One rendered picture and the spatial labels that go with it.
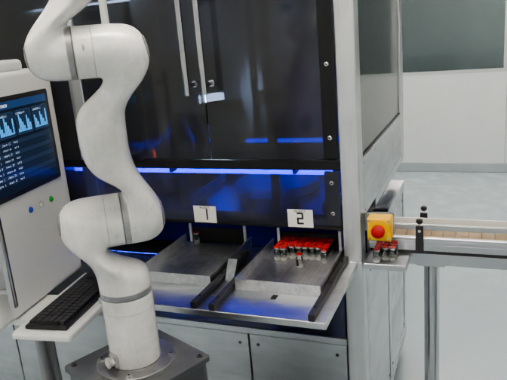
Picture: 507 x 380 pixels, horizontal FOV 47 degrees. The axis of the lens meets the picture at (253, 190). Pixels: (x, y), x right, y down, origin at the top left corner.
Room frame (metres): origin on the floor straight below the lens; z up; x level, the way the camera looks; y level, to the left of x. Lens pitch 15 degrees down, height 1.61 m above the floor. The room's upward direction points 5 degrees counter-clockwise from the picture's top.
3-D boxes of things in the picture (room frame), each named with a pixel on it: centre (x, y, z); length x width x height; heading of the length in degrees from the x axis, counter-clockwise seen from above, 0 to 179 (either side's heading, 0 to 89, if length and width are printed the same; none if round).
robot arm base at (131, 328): (1.27, 0.32, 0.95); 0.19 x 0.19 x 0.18
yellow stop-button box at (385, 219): (1.70, -0.38, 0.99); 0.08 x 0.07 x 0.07; 157
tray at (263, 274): (1.69, -0.11, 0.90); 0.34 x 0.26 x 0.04; 157
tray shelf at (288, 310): (1.69, 0.08, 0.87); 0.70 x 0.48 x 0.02; 67
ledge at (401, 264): (1.74, -0.41, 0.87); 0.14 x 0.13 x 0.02; 157
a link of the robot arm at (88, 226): (1.26, 0.35, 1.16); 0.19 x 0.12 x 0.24; 104
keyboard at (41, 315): (1.76, 0.60, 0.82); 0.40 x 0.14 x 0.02; 166
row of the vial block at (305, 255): (1.77, -0.14, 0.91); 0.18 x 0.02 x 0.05; 67
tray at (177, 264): (1.82, 0.21, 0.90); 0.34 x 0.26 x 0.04; 157
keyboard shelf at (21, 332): (1.78, 0.65, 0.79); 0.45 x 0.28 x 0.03; 166
